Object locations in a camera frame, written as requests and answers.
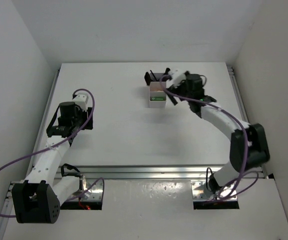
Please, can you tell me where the green lip balm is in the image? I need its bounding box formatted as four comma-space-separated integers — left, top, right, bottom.
150, 97, 166, 101

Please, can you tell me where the black fan makeup brush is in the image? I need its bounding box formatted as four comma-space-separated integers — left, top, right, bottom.
144, 71, 154, 86

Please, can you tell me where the beige makeup sponge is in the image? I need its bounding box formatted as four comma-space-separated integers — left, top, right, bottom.
149, 82, 163, 92

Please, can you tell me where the black angled makeup brush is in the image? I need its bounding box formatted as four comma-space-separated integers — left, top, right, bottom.
164, 68, 171, 75

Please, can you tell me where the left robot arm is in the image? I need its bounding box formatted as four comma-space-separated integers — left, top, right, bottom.
11, 100, 93, 224

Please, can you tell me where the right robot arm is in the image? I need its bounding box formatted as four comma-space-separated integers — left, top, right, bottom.
161, 71, 270, 195

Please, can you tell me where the white three-compartment organizer box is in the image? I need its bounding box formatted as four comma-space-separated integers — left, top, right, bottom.
148, 81, 167, 109

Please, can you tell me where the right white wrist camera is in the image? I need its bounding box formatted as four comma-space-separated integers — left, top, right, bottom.
168, 69, 186, 88

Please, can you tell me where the aluminium front rail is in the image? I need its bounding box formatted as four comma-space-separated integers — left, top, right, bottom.
53, 165, 262, 180

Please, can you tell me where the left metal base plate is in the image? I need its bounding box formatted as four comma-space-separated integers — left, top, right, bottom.
69, 179, 104, 202

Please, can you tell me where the metal base plate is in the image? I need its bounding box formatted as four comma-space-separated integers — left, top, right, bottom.
69, 179, 104, 202
190, 179, 238, 203

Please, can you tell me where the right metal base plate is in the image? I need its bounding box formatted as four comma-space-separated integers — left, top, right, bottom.
190, 179, 238, 203

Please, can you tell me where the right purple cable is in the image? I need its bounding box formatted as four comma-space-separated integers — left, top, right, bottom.
159, 74, 259, 202

